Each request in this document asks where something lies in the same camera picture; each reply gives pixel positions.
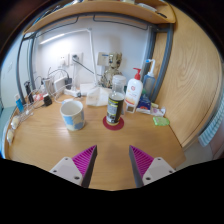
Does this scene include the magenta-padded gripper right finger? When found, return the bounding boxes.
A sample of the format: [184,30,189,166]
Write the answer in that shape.
[128,144,177,188]

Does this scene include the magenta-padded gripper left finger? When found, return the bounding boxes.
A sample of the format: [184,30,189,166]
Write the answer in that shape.
[49,144,98,188]

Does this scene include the clear bottle with black label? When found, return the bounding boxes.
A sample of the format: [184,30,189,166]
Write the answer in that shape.
[106,74,128,127]

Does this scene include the white mug with blue print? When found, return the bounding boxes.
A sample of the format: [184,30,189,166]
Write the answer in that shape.
[59,99,86,132]

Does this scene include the flat round red coaster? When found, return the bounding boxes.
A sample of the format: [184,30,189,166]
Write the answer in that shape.
[102,114,125,131]

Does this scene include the white tube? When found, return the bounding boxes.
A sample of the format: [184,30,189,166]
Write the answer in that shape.
[149,102,167,117]

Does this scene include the small white square case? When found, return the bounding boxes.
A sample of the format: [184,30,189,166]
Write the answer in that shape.
[125,103,137,115]

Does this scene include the beige round roll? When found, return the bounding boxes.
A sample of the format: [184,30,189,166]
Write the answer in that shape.
[10,115,21,129]
[6,128,16,144]

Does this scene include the blue box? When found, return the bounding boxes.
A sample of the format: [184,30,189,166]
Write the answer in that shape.
[136,94,153,111]

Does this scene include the black charger block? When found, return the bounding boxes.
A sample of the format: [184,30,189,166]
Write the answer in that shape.
[42,93,54,107]

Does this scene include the white power strip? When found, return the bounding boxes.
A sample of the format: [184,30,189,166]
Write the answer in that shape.
[63,87,83,98]

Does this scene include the white lotion bottle, red pump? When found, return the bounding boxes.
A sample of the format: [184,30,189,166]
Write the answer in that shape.
[124,67,144,107]

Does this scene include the blue tube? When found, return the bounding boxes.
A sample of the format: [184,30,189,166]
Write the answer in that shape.
[13,94,25,113]

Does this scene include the white power adapter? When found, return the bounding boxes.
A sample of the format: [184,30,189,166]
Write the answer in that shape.
[52,76,69,94]

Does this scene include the black slim bottle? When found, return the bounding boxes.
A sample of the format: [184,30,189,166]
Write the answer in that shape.
[23,80,35,104]

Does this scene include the wooden tree figurine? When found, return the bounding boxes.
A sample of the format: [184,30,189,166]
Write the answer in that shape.
[101,52,124,88]

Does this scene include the white desk lamp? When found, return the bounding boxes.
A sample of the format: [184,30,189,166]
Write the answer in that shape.
[38,28,101,88]

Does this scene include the wooden shelf unit with items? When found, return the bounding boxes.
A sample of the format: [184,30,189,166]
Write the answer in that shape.
[22,0,177,36]

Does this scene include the dark cable with plug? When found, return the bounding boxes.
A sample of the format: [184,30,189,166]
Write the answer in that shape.
[72,56,101,76]

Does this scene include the white wall sockets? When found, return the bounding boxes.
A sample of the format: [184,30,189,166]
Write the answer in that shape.
[59,52,84,67]

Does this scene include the grey metal shelf frame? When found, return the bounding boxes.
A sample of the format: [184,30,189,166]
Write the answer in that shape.
[15,12,175,104]

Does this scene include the white wall card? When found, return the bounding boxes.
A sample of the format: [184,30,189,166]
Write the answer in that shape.
[97,51,111,66]

